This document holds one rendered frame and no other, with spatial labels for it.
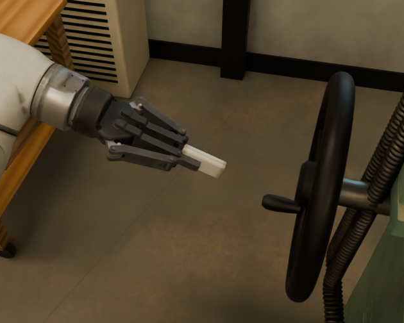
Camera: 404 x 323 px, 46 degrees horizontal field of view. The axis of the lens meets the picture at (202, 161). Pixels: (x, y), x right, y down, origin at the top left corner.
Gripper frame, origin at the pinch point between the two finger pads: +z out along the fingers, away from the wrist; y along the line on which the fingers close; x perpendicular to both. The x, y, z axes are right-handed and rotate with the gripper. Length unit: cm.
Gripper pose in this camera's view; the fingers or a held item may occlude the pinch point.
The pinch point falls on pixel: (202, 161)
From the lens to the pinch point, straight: 74.5
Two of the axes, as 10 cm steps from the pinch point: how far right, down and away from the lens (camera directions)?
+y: 2.6, -7.2, 6.4
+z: 9.1, 4.1, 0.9
